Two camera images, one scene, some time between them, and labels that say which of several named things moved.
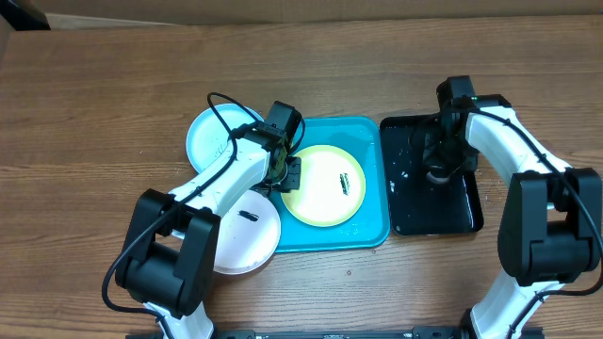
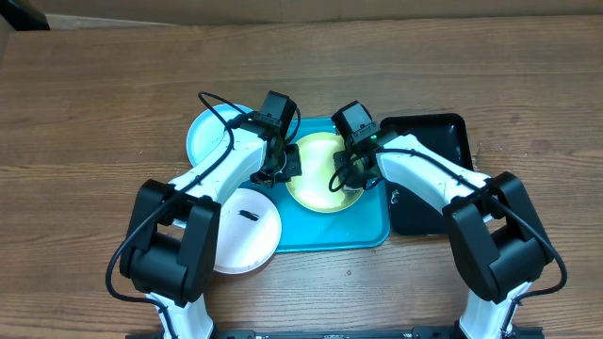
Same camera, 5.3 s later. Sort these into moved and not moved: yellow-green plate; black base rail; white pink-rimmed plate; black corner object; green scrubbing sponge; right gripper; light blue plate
Moved: green scrubbing sponge; right gripper; yellow-green plate
Not moved: black corner object; black base rail; light blue plate; white pink-rimmed plate
